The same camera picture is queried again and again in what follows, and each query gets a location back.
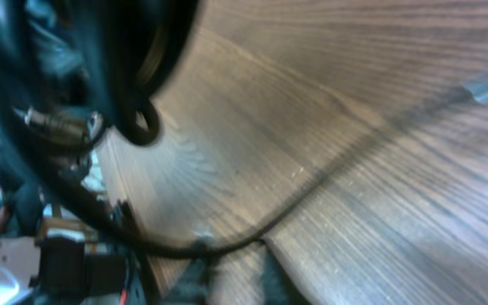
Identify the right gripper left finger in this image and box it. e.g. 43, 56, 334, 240
159, 256, 221, 305

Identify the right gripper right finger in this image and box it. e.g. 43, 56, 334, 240
259, 245, 311, 305

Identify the black usb cable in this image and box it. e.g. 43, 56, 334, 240
78, 86, 482, 260

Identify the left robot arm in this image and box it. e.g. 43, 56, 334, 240
0, 0, 199, 304

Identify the seated person in background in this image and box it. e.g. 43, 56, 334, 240
0, 184, 44, 237

